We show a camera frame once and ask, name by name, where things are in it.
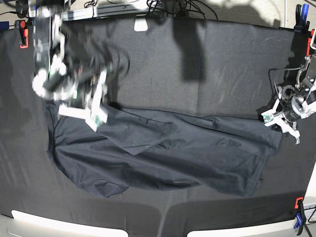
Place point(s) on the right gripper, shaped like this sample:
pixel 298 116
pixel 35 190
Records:
pixel 84 100

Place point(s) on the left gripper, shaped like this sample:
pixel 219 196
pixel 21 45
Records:
pixel 290 106

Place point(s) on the dark blue t-shirt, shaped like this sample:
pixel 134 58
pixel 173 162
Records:
pixel 159 150

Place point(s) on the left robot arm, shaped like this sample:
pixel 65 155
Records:
pixel 306 73

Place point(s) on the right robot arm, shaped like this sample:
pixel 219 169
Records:
pixel 56 63

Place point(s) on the blue clamp top right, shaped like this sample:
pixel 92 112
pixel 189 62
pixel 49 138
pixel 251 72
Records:
pixel 301 13

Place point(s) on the black table cloth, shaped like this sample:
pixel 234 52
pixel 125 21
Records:
pixel 189 66

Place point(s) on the white tab on cloth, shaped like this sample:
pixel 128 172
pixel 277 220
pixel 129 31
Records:
pixel 140 24

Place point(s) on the blue orange clamp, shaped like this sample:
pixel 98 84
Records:
pixel 301 220

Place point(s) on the red clamp top left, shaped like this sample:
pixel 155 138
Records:
pixel 22 27

